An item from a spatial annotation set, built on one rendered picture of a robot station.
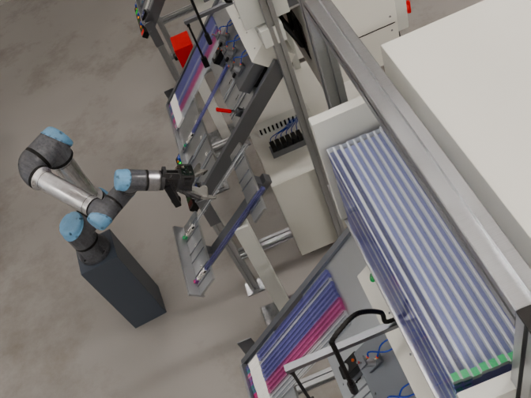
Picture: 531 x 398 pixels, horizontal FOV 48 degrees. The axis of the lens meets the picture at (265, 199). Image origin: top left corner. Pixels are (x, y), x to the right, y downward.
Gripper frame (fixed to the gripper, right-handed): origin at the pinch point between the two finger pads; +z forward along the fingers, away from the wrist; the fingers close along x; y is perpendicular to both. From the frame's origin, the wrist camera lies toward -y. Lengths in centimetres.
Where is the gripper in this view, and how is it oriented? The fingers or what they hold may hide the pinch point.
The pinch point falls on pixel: (212, 185)
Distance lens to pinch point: 220.6
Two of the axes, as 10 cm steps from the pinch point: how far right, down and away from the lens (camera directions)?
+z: 9.2, 0.0, 3.9
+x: -2.8, -7.0, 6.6
